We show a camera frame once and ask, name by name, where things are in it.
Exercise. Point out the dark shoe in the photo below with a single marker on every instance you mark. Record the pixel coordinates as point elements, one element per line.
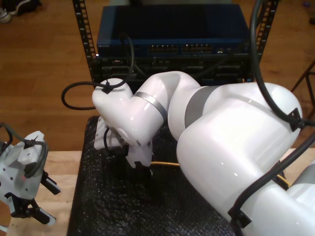
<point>24,6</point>

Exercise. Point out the small blue object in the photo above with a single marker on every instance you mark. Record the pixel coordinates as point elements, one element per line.
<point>306,4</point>

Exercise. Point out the white sneaker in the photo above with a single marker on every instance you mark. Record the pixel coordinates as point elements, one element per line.
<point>3,16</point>

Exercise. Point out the blue network switch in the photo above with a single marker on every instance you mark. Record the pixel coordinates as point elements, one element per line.
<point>172,22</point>

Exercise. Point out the black bubble mat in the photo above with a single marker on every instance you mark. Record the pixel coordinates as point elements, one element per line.
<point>110,209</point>

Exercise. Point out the black rack server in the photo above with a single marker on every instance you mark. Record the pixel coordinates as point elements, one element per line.
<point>187,64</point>

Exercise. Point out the brown wooden chair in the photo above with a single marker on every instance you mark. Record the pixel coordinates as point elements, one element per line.
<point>302,77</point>

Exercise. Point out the black perforated rack post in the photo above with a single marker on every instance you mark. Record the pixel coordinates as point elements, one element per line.
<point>269,19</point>
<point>80,24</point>

